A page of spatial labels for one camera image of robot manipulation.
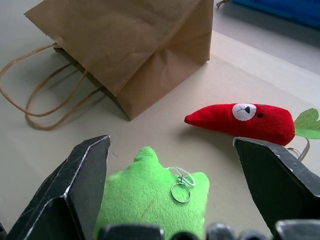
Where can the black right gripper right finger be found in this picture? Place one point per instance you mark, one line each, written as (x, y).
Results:
(280, 180)

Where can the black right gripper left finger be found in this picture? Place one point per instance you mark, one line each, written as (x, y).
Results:
(62, 185)

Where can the brown paper bag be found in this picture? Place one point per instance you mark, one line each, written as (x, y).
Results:
(120, 52)

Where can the red chili plush toy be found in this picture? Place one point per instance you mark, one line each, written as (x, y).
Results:
(250, 120)

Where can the green plush toy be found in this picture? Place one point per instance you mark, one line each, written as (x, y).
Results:
(147, 197)

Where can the blue crate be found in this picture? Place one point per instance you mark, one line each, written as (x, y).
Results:
(277, 10)

